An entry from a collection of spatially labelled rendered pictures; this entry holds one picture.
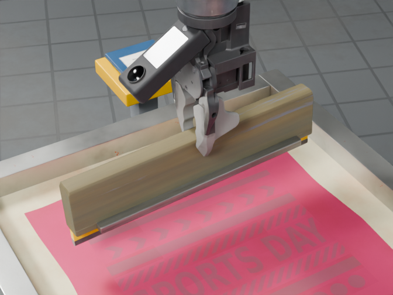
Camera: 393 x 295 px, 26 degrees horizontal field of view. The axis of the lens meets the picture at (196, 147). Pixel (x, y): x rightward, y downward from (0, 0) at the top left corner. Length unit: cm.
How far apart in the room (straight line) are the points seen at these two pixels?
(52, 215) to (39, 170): 8
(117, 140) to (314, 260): 36
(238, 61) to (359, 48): 241
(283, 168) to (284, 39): 219
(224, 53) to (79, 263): 35
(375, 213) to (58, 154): 48
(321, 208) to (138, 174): 30
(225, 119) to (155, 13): 255
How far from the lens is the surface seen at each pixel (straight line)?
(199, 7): 99
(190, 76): 106
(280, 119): 119
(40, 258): 118
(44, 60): 337
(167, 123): 135
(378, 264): 118
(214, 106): 105
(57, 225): 123
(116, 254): 118
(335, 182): 130
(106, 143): 131
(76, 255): 118
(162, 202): 112
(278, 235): 120
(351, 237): 121
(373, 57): 341
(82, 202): 107
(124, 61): 152
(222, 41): 106
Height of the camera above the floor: 179
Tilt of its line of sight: 38 degrees down
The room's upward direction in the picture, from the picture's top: straight up
